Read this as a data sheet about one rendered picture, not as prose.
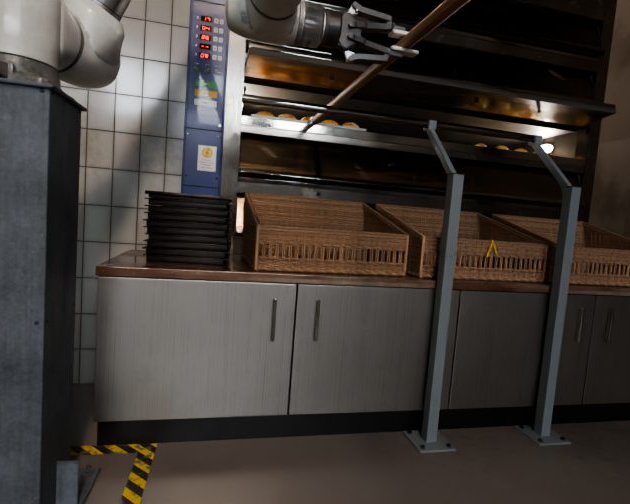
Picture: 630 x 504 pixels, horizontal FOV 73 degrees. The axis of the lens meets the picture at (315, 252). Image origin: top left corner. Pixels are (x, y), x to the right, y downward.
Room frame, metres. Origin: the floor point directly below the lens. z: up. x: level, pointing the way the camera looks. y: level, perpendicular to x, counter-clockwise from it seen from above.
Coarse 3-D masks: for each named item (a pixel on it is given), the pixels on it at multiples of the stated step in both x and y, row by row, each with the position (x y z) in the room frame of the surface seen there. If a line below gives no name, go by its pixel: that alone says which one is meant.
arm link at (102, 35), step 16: (64, 0) 1.11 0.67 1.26; (80, 0) 1.10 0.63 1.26; (96, 0) 1.12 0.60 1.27; (112, 0) 1.13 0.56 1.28; (128, 0) 1.17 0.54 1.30; (80, 16) 1.09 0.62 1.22; (96, 16) 1.11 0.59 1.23; (112, 16) 1.14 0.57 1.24; (96, 32) 1.11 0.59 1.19; (112, 32) 1.14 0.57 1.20; (80, 48) 1.07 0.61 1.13; (96, 48) 1.12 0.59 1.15; (112, 48) 1.16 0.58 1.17; (80, 64) 1.10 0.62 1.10; (96, 64) 1.14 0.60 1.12; (112, 64) 1.20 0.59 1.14; (64, 80) 1.14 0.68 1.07; (80, 80) 1.15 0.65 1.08; (96, 80) 1.18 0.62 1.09; (112, 80) 1.24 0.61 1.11
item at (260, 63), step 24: (264, 72) 1.88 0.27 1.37; (288, 72) 1.87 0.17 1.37; (312, 72) 1.86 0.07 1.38; (336, 72) 1.85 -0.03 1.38; (360, 72) 1.84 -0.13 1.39; (384, 72) 1.86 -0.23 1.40; (384, 96) 2.07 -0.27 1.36; (408, 96) 2.05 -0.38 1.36; (432, 96) 2.04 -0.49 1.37; (456, 96) 2.03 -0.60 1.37; (480, 96) 2.02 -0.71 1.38; (504, 96) 2.01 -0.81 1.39; (528, 96) 2.03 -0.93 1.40; (552, 120) 2.27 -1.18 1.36; (576, 120) 2.26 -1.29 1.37
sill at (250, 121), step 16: (272, 128) 1.90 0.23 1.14; (288, 128) 1.92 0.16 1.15; (304, 128) 1.94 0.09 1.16; (320, 128) 1.95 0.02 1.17; (336, 128) 1.97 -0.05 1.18; (416, 144) 2.07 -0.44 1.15; (448, 144) 2.11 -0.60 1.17; (464, 144) 2.13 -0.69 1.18; (560, 160) 2.26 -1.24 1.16; (576, 160) 2.28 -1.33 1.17
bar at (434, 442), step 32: (256, 96) 1.51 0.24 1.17; (448, 128) 1.69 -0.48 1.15; (480, 128) 1.72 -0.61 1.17; (448, 160) 1.53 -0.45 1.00; (544, 160) 1.72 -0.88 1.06; (448, 192) 1.47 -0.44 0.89; (576, 192) 1.57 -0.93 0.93; (448, 224) 1.45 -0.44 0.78; (576, 224) 1.57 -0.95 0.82; (448, 256) 1.45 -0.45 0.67; (448, 288) 1.45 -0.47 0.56; (448, 320) 1.46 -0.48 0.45; (544, 352) 1.59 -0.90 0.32; (544, 384) 1.58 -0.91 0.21; (544, 416) 1.56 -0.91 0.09; (416, 448) 1.41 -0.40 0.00; (448, 448) 1.42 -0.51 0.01
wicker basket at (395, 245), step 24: (264, 216) 1.83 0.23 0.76; (312, 216) 1.89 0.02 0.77; (336, 216) 1.93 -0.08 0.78; (360, 216) 1.96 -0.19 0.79; (264, 240) 1.40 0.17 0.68; (288, 240) 1.42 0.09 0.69; (312, 240) 1.45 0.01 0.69; (336, 240) 1.46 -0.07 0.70; (360, 240) 1.49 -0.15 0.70; (384, 240) 1.51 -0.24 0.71; (408, 240) 1.53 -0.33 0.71; (264, 264) 1.40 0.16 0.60; (288, 264) 1.42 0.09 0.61; (312, 264) 1.44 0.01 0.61; (336, 264) 1.46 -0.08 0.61; (360, 264) 1.49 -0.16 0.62; (384, 264) 1.51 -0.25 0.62
